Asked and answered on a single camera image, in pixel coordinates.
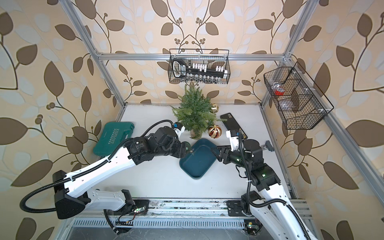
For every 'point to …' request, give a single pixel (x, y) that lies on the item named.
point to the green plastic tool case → (112, 134)
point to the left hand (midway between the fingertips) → (186, 146)
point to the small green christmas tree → (195, 113)
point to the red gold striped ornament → (214, 131)
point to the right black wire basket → (300, 102)
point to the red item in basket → (279, 91)
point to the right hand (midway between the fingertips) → (213, 149)
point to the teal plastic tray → (200, 159)
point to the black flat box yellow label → (232, 125)
